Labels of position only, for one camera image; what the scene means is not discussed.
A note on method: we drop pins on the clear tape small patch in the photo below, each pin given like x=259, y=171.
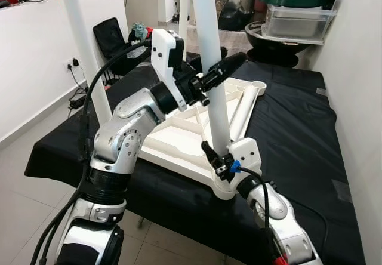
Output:
x=320, y=92
x=341, y=190

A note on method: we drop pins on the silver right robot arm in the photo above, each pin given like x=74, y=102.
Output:
x=280, y=217

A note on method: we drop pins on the red cloth item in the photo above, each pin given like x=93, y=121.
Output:
x=148, y=33

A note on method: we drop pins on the black wall plug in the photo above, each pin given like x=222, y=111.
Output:
x=73, y=64

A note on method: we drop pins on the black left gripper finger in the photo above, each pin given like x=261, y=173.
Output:
x=224, y=52
x=224, y=69

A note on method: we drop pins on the white plastic table top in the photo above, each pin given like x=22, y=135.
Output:
x=179, y=145

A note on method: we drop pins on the black round tub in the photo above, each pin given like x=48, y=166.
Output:
x=274, y=50

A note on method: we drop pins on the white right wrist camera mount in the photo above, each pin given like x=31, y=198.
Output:
x=248, y=151

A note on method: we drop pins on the clear plastic storage box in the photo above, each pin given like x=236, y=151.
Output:
x=298, y=23

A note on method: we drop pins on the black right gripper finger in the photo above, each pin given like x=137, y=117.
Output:
x=212, y=157

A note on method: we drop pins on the teal plush toy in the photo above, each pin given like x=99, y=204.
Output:
x=138, y=31

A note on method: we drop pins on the black power strip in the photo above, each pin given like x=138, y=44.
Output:
x=77, y=102

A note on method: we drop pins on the black table cloth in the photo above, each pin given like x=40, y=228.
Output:
x=286, y=145

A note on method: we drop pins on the beige cloth cover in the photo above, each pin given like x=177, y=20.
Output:
x=233, y=41

